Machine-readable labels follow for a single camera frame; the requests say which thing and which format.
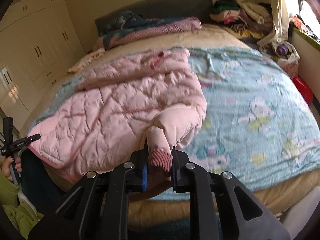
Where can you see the light blue cartoon printed blanket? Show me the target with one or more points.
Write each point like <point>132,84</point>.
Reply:
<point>250,85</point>

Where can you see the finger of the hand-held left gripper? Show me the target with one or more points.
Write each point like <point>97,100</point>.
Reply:
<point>30,139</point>
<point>8,130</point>

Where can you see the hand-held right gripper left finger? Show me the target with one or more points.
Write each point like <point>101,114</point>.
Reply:
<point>144,177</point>

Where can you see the bed with beige sheet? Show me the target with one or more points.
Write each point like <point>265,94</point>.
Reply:
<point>225,33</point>

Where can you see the cream floral cloth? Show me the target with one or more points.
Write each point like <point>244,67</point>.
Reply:
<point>86,60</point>

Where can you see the cream curtain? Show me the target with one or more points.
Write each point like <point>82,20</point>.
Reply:
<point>277,22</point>

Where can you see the dark clothes on sill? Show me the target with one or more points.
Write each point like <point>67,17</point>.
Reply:
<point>303,26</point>

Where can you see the plastic bag with clothes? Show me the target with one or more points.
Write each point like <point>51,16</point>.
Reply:
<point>285,52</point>

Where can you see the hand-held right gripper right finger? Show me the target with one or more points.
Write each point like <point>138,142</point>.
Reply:
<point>175,177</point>

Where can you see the folded dark floral quilt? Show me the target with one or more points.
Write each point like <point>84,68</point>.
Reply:
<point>162,28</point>

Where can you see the window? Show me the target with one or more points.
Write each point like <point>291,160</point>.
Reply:
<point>303,2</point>

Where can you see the pink quilted jacket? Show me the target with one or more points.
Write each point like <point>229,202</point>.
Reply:
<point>112,105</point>

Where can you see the red box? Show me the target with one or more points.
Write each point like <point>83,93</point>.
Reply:
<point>303,90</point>

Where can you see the person's left forearm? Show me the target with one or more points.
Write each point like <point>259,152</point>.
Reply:
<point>15,205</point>

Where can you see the cream built-in wardrobe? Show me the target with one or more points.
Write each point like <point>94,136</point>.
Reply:
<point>35,47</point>

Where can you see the white rounded object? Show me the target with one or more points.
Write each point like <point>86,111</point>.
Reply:
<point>297,210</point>

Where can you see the pile of mixed clothes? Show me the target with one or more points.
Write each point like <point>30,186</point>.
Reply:
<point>237,17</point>

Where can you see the grey padded headboard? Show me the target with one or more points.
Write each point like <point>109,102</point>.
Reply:
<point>162,5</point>

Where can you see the person's left hand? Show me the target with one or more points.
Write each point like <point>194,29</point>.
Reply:
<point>7,167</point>

